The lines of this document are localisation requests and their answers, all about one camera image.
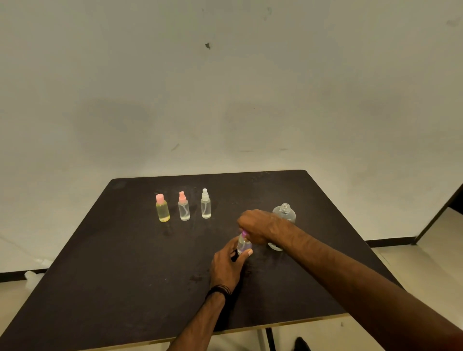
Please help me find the person's right hand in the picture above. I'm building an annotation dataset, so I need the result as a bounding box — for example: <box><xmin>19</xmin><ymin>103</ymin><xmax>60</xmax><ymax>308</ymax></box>
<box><xmin>237</xmin><ymin>209</ymin><xmax>294</xmax><ymax>246</ymax></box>

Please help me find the small purple tinted bottle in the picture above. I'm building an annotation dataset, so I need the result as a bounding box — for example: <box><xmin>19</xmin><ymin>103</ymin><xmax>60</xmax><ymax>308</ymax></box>
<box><xmin>237</xmin><ymin>235</ymin><xmax>253</xmax><ymax>256</ymax></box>

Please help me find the person's left hand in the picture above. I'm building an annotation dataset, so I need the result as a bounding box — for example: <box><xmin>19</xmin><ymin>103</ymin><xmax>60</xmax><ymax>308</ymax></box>
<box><xmin>209</xmin><ymin>237</ymin><xmax>254</xmax><ymax>296</ymax></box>

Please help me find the white plastic object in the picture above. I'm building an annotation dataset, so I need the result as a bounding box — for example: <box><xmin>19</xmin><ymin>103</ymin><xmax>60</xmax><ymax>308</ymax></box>
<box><xmin>24</xmin><ymin>270</ymin><xmax>44</xmax><ymax>290</ymax></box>

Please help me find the black wristband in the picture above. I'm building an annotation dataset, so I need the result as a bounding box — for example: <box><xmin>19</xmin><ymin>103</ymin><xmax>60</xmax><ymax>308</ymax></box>
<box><xmin>205</xmin><ymin>284</ymin><xmax>232</xmax><ymax>301</ymax></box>

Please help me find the dark door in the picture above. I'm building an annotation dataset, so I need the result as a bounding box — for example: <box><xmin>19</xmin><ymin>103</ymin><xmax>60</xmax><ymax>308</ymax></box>
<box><xmin>448</xmin><ymin>186</ymin><xmax>463</xmax><ymax>216</ymax></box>

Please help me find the large clear bottle blue label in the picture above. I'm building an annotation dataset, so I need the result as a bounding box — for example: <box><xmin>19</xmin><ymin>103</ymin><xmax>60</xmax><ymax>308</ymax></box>
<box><xmin>267</xmin><ymin>202</ymin><xmax>297</xmax><ymax>252</ymax></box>

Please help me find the person's right forearm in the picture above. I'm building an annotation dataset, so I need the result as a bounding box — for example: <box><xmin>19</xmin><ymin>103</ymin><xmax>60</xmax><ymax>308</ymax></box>
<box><xmin>278</xmin><ymin>224</ymin><xmax>463</xmax><ymax>351</ymax></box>

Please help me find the person's left forearm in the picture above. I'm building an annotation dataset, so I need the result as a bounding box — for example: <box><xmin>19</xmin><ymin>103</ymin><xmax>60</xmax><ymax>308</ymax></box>
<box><xmin>168</xmin><ymin>291</ymin><xmax>227</xmax><ymax>351</ymax></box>

